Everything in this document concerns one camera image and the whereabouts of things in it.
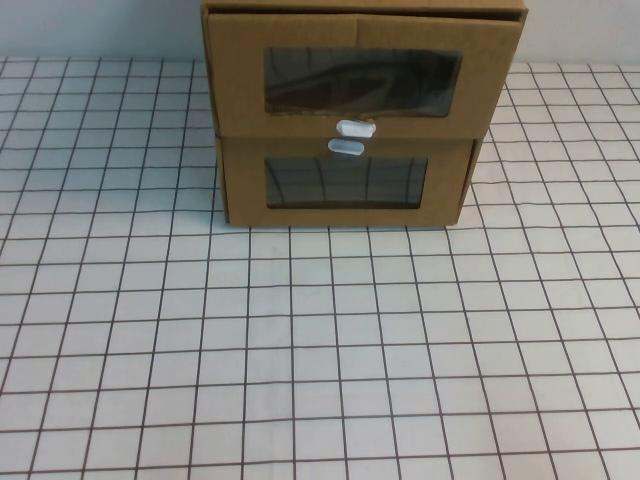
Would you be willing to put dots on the cardboard drawer with window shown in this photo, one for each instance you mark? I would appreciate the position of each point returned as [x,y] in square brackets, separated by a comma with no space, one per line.
[245,190]
[235,75]

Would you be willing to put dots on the white grid tablecloth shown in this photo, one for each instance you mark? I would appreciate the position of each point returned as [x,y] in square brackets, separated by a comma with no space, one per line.
[320,350]

